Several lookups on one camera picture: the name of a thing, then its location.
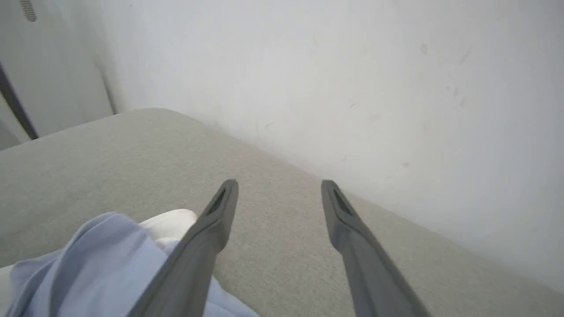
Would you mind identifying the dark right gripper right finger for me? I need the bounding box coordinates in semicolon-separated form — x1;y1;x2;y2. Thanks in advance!
320;179;430;317

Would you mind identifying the grey-green fabric sofa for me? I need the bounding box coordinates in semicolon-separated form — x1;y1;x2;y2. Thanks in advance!
0;107;564;317

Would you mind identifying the light blue and white garment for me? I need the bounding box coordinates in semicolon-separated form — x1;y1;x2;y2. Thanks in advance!
0;208;260;317

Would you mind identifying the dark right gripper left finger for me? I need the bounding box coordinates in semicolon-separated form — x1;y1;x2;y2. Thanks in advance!
127;179;240;317

